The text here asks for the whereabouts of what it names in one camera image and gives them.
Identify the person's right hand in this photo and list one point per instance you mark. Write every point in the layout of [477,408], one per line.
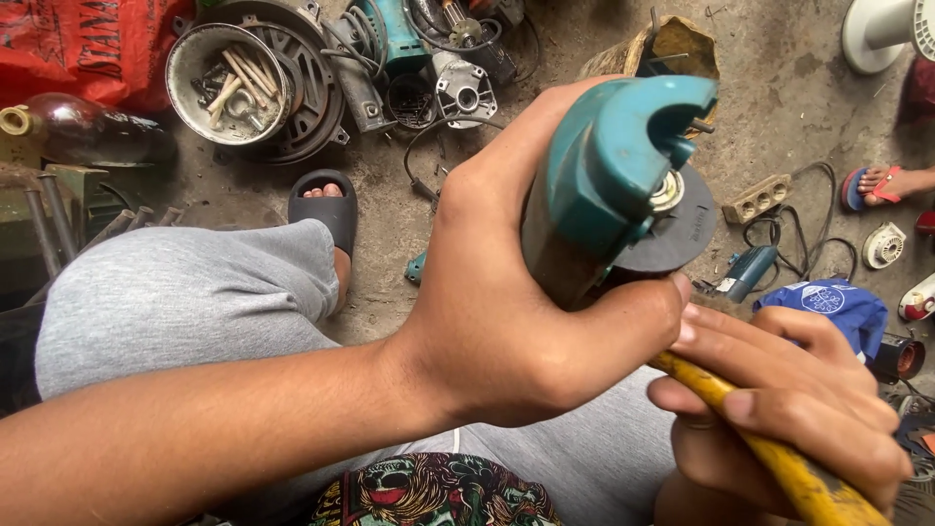
[818,409]

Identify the person's left hand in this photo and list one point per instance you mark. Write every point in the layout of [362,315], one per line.
[497,321]

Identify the teal angle grinder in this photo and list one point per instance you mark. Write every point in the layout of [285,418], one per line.
[606,182]

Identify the black cylindrical motor part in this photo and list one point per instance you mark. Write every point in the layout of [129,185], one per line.
[897,358]

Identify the small teal plastic part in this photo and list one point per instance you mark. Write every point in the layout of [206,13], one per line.
[416,267]

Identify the blue plastic bag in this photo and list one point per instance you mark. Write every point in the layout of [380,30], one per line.
[840,310]

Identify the white and red tool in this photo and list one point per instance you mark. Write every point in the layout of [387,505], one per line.
[919,299]

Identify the small blue power tool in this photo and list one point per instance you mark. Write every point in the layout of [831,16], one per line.
[745,272]

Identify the white round vented cover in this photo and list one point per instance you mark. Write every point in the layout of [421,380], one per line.
[884,246]

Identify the person's patterned shirt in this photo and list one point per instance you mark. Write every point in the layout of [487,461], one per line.
[431,493]

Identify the black slide sandal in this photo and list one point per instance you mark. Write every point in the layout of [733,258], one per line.
[325,212]

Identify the beige power strip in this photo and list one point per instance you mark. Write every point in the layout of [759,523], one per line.
[756,199]

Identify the blue and red flip-flop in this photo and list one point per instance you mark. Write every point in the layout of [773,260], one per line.
[853,191]

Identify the grey metal gear housing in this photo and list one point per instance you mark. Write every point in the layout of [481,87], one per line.
[464,88]

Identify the black tool with rotor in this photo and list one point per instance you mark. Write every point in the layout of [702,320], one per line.
[475,33]

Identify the black round motor housing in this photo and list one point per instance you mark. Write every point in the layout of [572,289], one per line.
[314,95]

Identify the teal power tool body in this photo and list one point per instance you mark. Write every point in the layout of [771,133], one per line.
[380,44]

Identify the wooden block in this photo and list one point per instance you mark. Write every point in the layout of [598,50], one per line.
[679,44]

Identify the metal bowl of bolts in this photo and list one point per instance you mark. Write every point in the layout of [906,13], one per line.
[226,88]

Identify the white fan base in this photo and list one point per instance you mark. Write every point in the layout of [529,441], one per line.
[876,33]

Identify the dark glass bottle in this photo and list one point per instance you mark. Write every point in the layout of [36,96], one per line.
[87,131]

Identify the green metal machine with rods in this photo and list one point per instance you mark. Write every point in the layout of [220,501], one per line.
[51,212]

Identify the red plastic bag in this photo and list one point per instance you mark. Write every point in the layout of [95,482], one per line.
[80,47]

